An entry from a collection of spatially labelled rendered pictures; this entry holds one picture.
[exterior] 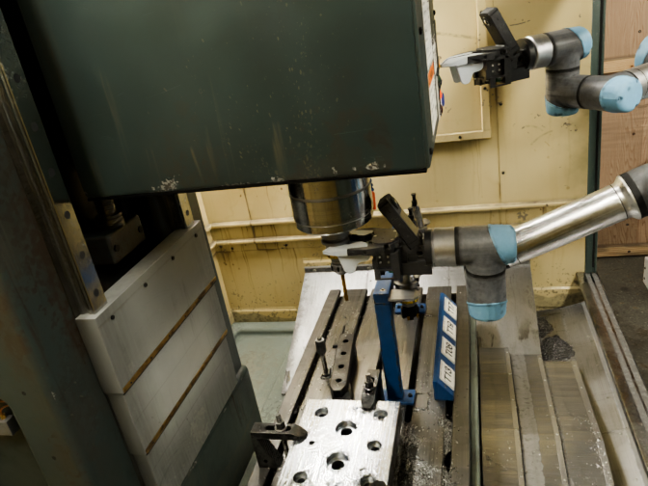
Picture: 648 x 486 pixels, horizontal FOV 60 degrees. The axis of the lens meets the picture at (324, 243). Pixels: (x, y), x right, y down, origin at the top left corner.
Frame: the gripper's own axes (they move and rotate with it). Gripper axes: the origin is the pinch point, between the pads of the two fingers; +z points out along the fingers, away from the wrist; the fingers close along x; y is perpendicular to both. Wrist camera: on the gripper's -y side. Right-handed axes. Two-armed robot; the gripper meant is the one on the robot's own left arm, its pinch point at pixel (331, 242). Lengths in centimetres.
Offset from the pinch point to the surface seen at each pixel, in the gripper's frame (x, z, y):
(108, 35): -12, 28, -45
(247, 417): 25, 43, 70
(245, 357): 77, 67, 86
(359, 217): -5.1, -7.5, -7.1
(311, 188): -7.9, -0.3, -14.4
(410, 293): 16.8, -12.3, 22.2
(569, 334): 82, -58, 78
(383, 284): 19.5, -5.6, 21.1
